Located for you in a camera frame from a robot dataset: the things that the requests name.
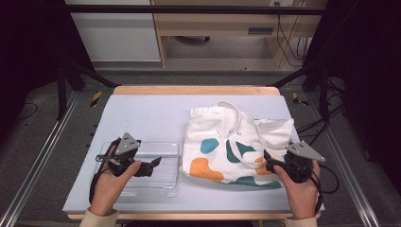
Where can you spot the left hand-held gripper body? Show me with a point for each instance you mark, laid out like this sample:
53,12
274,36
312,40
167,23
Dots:
126,145

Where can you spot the person's right hand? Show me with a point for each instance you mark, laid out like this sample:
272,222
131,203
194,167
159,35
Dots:
301,197

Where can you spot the white tote bag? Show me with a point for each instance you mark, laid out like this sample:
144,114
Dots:
217,126

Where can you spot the clear plastic tray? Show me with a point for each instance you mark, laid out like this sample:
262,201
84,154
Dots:
164,176

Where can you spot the black horizontal frame bar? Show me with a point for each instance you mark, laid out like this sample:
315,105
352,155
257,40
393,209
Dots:
189,10

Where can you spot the white cabinet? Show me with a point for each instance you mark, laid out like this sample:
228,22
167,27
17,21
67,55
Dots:
119,38

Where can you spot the wooden desk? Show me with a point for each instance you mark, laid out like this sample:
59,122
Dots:
220,23

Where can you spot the dark curtain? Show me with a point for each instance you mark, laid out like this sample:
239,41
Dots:
369,63
28,47

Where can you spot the person's left hand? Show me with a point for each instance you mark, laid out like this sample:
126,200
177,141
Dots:
108,189

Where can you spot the black metal stand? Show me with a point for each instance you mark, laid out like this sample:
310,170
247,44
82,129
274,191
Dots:
324,94
61,91

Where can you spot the yellow black tape strip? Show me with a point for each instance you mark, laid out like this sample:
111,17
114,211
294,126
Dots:
298,100
96,98

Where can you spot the aluminium floor rail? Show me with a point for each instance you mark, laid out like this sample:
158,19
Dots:
350,170
41,151

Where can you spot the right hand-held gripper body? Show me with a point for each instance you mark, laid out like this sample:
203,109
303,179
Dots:
301,153

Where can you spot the light grey table mat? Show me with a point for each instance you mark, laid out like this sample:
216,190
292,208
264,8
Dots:
151,116

